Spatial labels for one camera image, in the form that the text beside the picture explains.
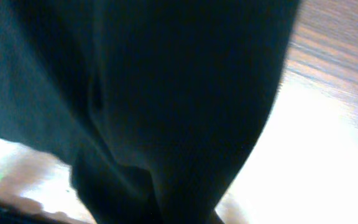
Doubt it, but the black t-shirt with logo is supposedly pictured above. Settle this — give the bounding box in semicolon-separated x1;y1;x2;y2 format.
0;0;300;224

